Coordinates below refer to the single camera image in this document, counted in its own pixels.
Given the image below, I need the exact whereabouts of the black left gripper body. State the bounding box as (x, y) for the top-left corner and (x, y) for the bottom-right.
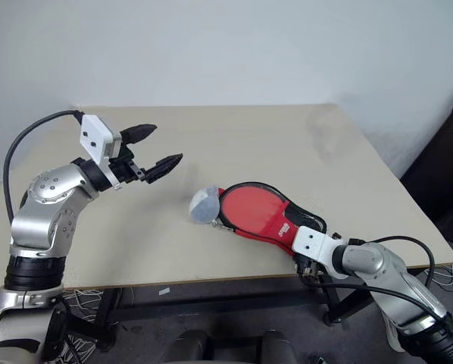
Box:
(108, 143), (150, 186)

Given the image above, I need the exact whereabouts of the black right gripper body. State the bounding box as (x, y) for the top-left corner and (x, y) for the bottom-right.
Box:
(295, 253), (328, 287)

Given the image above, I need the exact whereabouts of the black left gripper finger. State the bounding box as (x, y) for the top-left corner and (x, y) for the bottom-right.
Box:
(145, 152), (185, 185)
(119, 123), (158, 146)

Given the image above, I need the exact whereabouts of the black red paddle case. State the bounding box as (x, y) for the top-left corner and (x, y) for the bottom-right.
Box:
(189, 181), (328, 259)

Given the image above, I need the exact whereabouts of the large black bag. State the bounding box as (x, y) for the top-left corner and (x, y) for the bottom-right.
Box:
(399, 93), (453, 244)

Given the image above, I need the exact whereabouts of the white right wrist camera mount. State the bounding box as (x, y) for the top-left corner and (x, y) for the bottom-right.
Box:
(291, 225), (347, 280)

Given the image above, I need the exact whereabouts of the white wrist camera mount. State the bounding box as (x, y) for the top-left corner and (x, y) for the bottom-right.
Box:
(291, 225), (347, 280)
(78, 114), (123, 190)

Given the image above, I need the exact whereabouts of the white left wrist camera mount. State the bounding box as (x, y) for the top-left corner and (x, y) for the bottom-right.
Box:
(78, 114), (123, 190)

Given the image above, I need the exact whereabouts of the black table frame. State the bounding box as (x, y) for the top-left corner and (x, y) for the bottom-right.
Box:
(64, 260), (433, 354)

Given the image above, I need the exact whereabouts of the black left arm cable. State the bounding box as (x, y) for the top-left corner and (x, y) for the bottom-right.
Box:
(3, 109), (85, 225)

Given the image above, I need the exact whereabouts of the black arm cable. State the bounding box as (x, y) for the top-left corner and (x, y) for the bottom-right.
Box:
(3, 109), (85, 225)
(317, 235), (449, 324)

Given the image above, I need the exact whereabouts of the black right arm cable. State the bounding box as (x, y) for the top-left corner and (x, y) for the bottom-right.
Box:
(317, 235), (449, 324)

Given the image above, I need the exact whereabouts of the white floor cable tangle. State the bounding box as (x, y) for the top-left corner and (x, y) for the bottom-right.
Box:
(61, 289), (107, 364)
(424, 260), (453, 293)

